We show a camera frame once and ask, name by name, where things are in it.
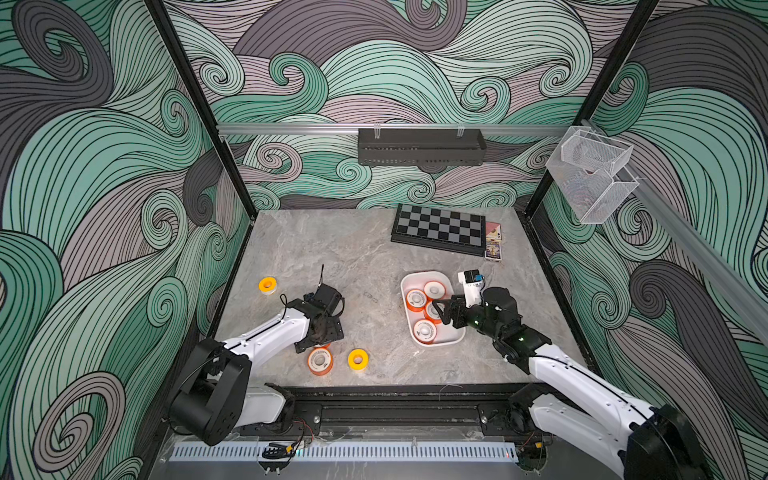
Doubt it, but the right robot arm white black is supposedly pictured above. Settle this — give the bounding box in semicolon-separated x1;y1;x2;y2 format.
434;284;711;479

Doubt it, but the clear acrylic wall box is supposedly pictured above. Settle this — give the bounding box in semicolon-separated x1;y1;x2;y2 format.
546;126;638;225

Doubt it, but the orange tape roll front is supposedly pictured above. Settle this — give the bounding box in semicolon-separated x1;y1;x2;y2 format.
307;347;334;376

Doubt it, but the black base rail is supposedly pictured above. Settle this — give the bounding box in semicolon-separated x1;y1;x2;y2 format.
161;383;649;438

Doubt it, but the orange tape roll plain white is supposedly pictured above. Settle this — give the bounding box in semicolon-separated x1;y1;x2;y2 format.
424;301;442;325

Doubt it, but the small colourful card box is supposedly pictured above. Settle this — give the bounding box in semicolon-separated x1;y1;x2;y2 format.
484;221;503;261

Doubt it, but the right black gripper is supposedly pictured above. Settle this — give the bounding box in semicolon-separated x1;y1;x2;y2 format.
437;291;502;342

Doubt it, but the orange tape roll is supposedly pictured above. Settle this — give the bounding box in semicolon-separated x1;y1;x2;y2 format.
405;289;429;312
423;280;447;300
258;277;278;295
307;347;334;376
412;319;438;345

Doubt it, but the black grey chessboard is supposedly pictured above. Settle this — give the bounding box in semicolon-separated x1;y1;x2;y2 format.
391;204;486;257

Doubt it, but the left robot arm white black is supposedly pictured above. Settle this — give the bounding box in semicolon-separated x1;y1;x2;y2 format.
166;294;345;446

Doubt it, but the black wall shelf basket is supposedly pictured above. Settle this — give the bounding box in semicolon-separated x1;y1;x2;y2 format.
357;129;488;168

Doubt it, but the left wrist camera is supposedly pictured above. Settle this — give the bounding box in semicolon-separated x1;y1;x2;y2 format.
312;283;345;317

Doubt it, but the white storage tray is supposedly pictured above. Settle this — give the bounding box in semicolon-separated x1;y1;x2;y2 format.
400;271;465;348

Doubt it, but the aluminium rail back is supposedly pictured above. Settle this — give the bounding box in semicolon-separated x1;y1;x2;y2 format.
217;122;569;137

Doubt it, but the yellow tape roll front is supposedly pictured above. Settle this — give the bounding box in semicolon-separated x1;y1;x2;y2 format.
347;349;369;371

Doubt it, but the white perforated cable duct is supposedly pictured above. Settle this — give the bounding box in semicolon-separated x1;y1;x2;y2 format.
169;441;518;463

